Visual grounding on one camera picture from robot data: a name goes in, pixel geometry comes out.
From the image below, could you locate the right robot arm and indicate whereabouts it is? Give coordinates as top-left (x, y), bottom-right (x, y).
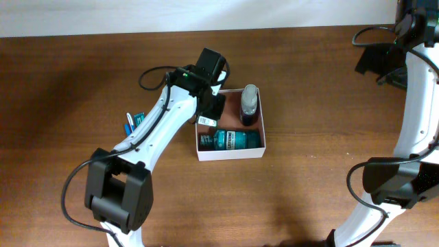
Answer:
top-left (324, 0), bottom-right (438, 246)

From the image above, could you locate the blue white toothbrush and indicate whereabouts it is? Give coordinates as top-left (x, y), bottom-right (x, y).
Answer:
top-left (124, 113), bottom-right (135, 136)

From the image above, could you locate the white cardboard box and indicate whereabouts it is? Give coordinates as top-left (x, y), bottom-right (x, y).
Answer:
top-left (195, 89), bottom-right (266, 161)

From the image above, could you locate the red green toothpaste tube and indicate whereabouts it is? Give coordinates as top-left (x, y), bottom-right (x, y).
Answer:
top-left (133, 113), bottom-right (145, 128)

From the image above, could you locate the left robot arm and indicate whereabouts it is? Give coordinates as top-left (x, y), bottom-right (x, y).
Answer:
top-left (84, 48), bottom-right (230, 246)

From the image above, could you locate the purple liquid clear bottle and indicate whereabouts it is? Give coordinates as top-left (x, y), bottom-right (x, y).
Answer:
top-left (240, 84), bottom-right (259, 126)

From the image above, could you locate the green white floss packet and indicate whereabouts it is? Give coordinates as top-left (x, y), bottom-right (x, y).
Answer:
top-left (198, 116), bottom-right (217, 128)

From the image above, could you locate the teal mouthwash bottle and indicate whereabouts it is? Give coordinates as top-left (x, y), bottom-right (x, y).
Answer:
top-left (199, 129), bottom-right (261, 151)

